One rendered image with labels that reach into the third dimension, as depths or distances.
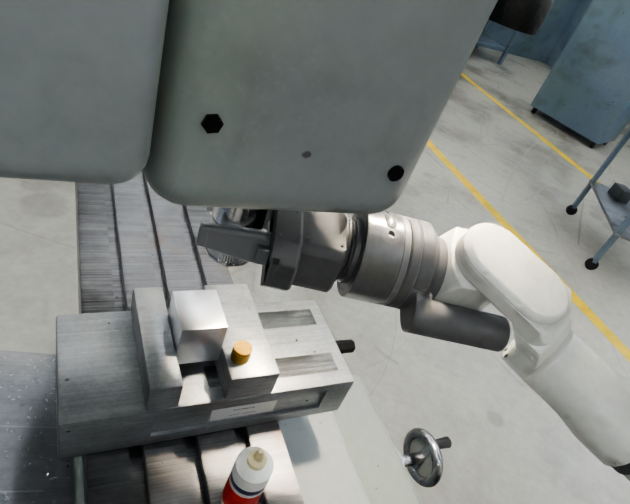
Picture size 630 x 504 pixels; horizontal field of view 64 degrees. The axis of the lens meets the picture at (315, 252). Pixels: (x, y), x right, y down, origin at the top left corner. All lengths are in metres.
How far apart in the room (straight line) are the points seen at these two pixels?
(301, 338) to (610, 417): 0.38
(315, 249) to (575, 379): 0.26
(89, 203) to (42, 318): 1.10
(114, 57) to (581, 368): 0.44
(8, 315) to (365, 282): 1.71
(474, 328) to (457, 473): 1.58
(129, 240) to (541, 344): 0.65
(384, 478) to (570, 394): 0.51
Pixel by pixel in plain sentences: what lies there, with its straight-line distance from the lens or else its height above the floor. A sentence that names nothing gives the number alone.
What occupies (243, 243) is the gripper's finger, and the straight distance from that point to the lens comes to 0.43.
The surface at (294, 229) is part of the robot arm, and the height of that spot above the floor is 1.26.
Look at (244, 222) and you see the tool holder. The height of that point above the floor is 1.25.
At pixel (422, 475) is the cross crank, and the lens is 1.17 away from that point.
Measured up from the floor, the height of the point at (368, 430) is 0.73.
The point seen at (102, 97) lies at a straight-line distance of 0.25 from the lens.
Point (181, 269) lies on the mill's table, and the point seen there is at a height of 0.93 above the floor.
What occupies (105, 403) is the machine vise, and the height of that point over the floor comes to 1.00.
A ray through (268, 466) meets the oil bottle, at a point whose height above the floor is 1.02.
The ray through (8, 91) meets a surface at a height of 1.39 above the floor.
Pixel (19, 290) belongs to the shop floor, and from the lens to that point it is 2.12.
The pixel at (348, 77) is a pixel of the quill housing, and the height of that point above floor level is 1.42.
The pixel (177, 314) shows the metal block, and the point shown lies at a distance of 0.58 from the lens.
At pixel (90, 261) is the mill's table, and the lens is 0.85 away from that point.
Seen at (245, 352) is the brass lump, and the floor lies 1.06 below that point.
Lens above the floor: 1.50
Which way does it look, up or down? 36 degrees down
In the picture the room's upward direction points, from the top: 22 degrees clockwise
